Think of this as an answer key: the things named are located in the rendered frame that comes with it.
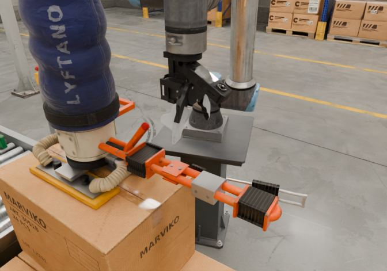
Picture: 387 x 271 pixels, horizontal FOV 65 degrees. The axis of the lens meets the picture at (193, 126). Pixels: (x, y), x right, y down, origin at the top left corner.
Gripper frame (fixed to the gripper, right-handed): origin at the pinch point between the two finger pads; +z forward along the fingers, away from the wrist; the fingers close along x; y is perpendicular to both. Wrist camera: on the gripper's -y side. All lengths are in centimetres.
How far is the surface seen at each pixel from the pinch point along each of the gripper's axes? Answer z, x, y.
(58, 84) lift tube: -8.1, 9.9, 37.6
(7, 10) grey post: 15, -146, 365
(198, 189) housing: 13.6, 3.6, -3.9
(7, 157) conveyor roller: 68, -11, 144
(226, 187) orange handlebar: 13.5, -0.6, -9.6
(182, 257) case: 61, -8, 10
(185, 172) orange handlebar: 13.7, -0.4, 3.0
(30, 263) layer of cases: 67, 24, 62
